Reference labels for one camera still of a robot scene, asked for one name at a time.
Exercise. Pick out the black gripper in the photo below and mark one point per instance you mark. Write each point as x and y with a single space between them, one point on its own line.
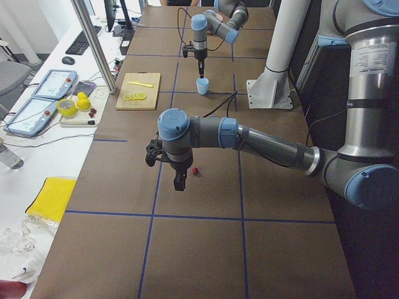
199 55
179 167

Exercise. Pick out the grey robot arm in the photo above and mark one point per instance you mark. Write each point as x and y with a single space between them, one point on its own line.
207 21
361 170

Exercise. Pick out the light blue plastic cup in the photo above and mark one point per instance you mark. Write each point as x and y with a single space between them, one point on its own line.
202 85

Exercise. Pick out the yellow plastic knife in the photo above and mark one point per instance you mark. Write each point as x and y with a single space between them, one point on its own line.
147 85

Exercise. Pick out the bamboo cutting board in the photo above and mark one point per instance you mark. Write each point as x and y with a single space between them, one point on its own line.
152 93

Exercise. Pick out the black monitor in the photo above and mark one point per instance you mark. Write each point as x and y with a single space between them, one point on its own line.
111 7

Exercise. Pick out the white tray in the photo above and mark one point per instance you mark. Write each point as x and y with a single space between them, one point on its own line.
98 99

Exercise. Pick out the black keyboard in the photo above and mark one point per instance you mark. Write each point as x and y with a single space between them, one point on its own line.
79 45

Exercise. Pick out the yellow cloth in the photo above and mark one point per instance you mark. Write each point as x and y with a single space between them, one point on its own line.
52 199

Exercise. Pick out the yellow tape roll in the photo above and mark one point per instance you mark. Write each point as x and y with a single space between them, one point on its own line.
67 107

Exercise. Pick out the black computer mouse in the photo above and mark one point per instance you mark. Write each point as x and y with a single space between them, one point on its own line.
68 60

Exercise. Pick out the upper teach pendant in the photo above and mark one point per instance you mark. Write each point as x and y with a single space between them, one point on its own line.
55 84

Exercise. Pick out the teach pendant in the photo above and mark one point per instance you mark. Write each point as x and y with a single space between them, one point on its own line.
32 117
55 84

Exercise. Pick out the lower teach pendant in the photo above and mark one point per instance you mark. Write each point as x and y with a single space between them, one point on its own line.
32 117

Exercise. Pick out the clear plastic bag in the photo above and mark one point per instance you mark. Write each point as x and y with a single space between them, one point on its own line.
24 248

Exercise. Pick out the clear water bottle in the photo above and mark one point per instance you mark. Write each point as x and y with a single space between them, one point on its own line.
9 158

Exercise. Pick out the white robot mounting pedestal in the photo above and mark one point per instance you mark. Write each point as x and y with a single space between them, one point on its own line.
271 89

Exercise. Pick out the aluminium frame post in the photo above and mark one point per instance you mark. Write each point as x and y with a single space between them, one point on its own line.
88 29

